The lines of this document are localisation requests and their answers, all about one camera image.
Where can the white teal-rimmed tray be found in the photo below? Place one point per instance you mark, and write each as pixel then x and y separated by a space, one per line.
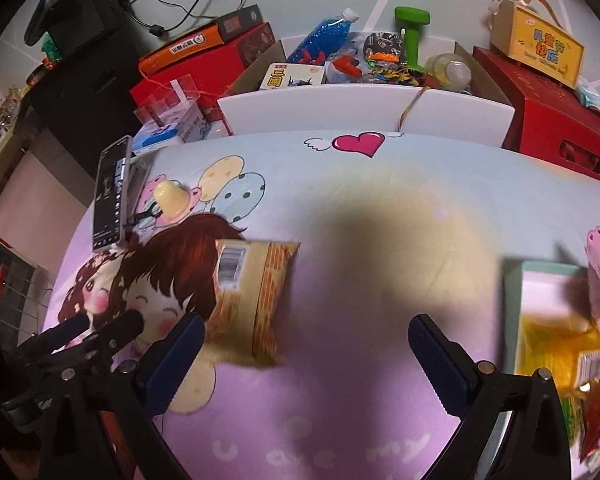
pixel 554 295

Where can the clear round bottle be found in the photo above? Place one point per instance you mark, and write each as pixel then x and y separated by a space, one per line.
pixel 450 70

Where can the orange flat box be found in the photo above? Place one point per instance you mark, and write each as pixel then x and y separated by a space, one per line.
pixel 216 33

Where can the yellow jelly cup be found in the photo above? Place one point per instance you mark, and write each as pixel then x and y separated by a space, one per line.
pixel 172 199

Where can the blue bead bottle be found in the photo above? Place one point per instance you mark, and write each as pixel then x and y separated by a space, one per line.
pixel 324 40

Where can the yellow handled gift box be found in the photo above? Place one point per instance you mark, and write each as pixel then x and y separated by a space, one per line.
pixel 529 32

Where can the clear plastic container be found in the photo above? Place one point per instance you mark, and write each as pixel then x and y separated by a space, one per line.
pixel 158 103

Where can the yellow snack packet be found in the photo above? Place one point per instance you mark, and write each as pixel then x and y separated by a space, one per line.
pixel 567 348

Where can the beige barcode snack packet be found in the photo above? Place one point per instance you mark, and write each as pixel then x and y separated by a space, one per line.
pixel 248 280

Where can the white card box in bin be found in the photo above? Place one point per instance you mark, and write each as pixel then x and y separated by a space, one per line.
pixel 286 75

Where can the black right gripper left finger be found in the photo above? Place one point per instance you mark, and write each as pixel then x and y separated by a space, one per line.
pixel 76 443

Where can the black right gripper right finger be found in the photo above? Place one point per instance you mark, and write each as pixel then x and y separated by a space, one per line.
pixel 535 443

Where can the smartphone with lit screen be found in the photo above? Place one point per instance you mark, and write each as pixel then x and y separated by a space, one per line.
pixel 111 195

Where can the red box at left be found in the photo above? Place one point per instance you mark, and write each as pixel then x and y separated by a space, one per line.
pixel 214 70

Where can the light blue tissue pack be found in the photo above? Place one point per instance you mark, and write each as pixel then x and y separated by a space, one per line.
pixel 588 95

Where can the green dumbbell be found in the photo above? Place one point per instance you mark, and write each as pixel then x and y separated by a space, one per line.
pixel 412 20

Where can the cartoon printed table cloth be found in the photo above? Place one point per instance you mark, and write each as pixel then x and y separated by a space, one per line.
pixel 423 225

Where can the large red gift box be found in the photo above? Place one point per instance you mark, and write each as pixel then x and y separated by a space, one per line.
pixel 549 123

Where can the white cardboard toy box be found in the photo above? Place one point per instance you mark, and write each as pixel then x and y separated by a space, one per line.
pixel 482 116

